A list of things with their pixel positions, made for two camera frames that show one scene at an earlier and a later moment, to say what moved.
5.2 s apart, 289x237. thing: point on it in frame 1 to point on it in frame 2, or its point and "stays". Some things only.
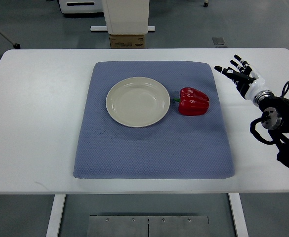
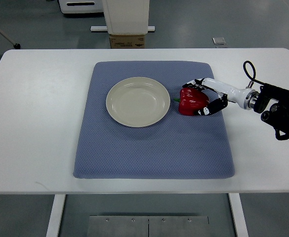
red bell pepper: x=192 y=102 stays
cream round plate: x=138 y=101 stays
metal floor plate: x=147 y=226 stays
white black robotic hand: x=247 y=80 to x=246 y=98
